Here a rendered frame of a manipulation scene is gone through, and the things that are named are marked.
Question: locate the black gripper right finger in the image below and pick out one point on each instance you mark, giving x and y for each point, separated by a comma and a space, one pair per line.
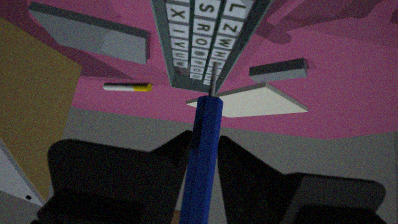
255, 193

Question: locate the blue stylus with grey tip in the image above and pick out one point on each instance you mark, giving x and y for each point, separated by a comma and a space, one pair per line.
199, 179

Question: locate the grey keyboard with white letter keys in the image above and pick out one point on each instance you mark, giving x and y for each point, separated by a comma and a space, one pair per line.
193, 34

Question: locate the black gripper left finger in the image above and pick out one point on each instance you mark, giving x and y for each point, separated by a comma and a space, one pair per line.
151, 178

